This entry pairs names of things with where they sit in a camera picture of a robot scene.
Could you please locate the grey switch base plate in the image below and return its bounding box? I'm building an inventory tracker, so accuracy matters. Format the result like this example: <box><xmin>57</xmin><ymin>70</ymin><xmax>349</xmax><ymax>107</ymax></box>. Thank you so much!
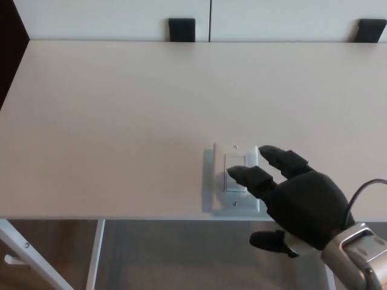
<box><xmin>201</xmin><ymin>148</ymin><xmax>261</xmax><ymax>217</ymax></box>

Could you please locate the white rocker light switch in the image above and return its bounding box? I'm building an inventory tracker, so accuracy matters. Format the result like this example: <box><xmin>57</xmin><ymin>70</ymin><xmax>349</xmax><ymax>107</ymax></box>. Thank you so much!
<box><xmin>211</xmin><ymin>142</ymin><xmax>261</xmax><ymax>216</ymax></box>

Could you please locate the white metal table leg frame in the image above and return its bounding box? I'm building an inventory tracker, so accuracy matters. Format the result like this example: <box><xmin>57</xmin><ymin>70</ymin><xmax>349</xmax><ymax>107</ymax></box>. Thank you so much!
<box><xmin>0</xmin><ymin>219</ymin><xmax>106</xmax><ymax>290</ymax></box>

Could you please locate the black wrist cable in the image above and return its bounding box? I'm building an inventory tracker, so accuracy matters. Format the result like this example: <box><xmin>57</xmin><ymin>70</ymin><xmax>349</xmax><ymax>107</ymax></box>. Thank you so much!
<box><xmin>342</xmin><ymin>178</ymin><xmax>387</xmax><ymax>228</ymax></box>

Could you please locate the white cabinet door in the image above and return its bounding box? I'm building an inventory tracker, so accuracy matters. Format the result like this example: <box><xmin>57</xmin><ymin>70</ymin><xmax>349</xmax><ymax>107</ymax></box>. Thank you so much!
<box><xmin>29</xmin><ymin>0</ymin><xmax>212</xmax><ymax>42</ymax></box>
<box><xmin>209</xmin><ymin>0</ymin><xmax>387</xmax><ymax>44</ymax></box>

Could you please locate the white table side hook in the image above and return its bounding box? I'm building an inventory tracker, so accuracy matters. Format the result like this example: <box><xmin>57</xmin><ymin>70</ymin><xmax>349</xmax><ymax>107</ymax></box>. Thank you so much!
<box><xmin>4</xmin><ymin>253</ymin><xmax>28</xmax><ymax>267</ymax></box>

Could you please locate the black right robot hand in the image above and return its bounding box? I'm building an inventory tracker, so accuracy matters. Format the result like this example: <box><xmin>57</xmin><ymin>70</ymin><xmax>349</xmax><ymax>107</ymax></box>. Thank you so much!
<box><xmin>226</xmin><ymin>144</ymin><xmax>356</xmax><ymax>259</ymax></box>

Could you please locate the right black clamp bracket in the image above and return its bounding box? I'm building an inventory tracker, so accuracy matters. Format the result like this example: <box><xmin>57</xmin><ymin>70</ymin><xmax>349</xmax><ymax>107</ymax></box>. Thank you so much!
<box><xmin>350</xmin><ymin>18</ymin><xmax>387</xmax><ymax>44</ymax></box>

